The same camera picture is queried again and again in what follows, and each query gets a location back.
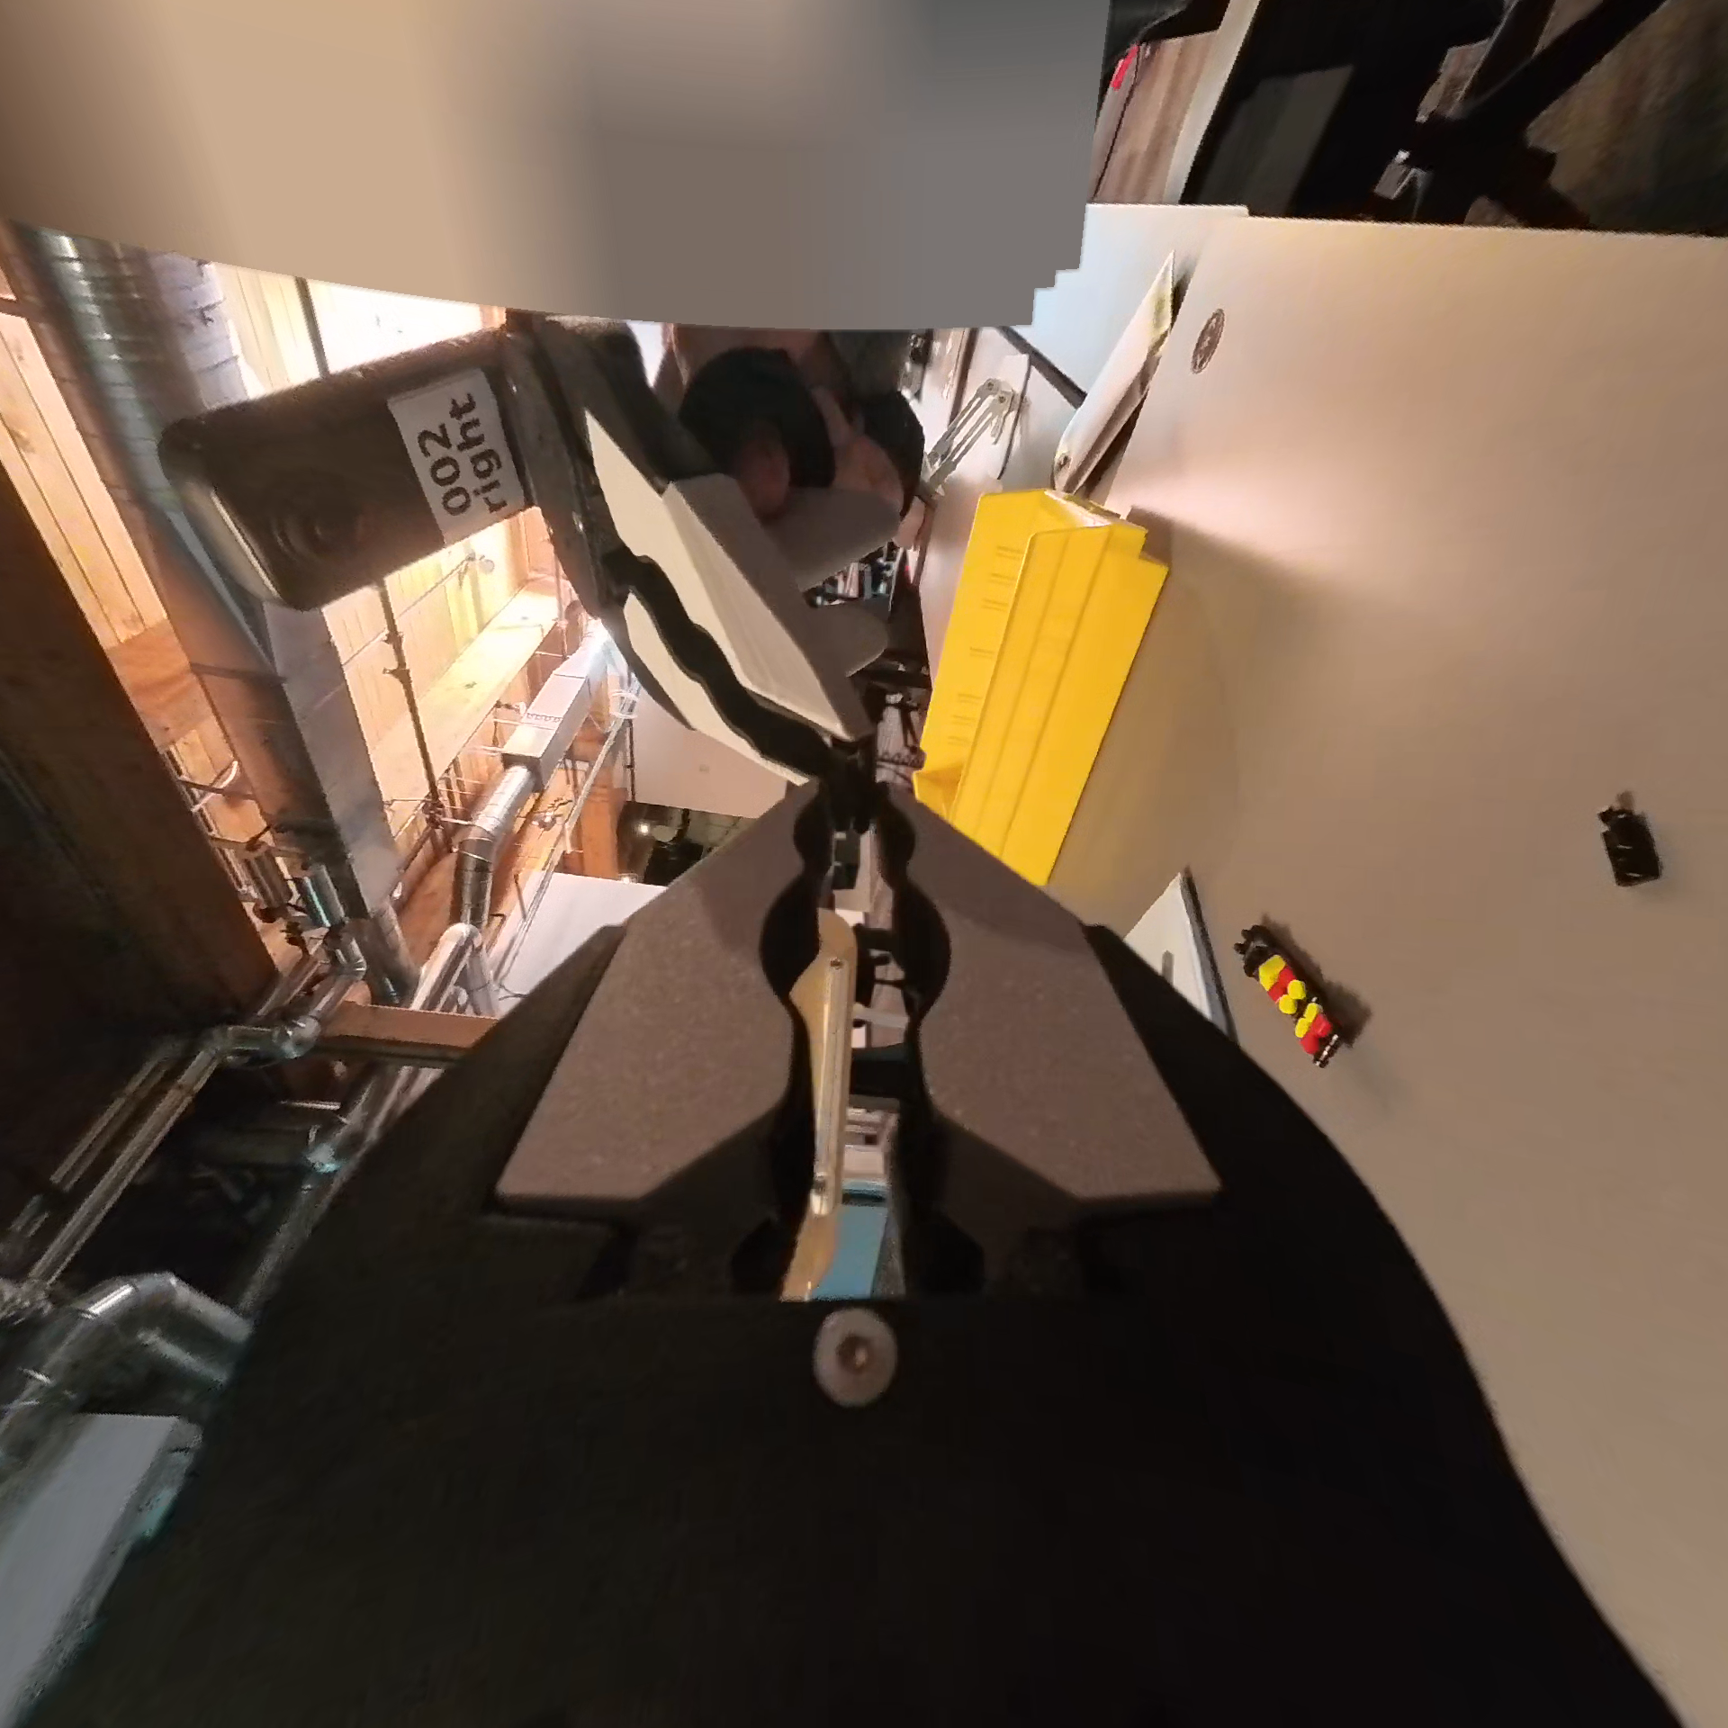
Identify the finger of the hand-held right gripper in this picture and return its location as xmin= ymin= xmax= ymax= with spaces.
xmin=613 ymin=571 xmax=846 ymax=791
xmin=583 ymin=410 xmax=871 ymax=747

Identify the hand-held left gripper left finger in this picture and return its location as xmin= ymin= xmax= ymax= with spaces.
xmin=492 ymin=783 xmax=831 ymax=1216

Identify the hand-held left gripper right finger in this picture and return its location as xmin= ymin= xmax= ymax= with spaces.
xmin=877 ymin=789 xmax=1223 ymax=1234

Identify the lego instruction booklet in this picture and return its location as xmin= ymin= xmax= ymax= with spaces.
xmin=1124 ymin=868 xmax=1235 ymax=1042

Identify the black red yellow lego assembly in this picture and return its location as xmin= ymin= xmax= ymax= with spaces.
xmin=1235 ymin=920 xmax=1352 ymax=1069

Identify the person's right hand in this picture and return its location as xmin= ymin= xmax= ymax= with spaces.
xmin=729 ymin=337 xmax=937 ymax=533

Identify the yellow plastic bin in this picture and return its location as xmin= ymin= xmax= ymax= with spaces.
xmin=910 ymin=488 xmax=1171 ymax=885

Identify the wooden book stand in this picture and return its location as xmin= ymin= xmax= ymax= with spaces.
xmin=923 ymin=249 xmax=1178 ymax=489

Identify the silver ventilation duct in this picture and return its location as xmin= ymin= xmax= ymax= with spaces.
xmin=0 ymin=1269 xmax=251 ymax=1460
xmin=0 ymin=221 xmax=421 ymax=1001

